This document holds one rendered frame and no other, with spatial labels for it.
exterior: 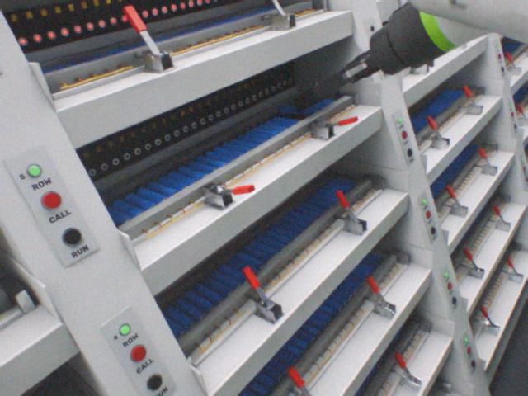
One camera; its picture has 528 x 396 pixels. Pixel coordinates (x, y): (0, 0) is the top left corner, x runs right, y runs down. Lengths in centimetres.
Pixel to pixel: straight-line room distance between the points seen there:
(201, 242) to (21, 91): 27
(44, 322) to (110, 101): 25
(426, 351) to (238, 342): 59
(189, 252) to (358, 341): 45
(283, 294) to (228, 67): 37
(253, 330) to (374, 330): 32
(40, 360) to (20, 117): 25
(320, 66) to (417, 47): 34
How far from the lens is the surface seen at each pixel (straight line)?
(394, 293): 99
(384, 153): 95
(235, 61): 64
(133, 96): 54
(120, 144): 69
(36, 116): 49
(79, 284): 49
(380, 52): 70
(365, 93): 92
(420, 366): 110
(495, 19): 49
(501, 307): 156
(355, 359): 86
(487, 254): 144
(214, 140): 77
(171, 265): 54
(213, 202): 60
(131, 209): 61
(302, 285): 72
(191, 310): 69
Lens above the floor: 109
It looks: 15 degrees down
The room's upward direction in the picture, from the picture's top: 23 degrees counter-clockwise
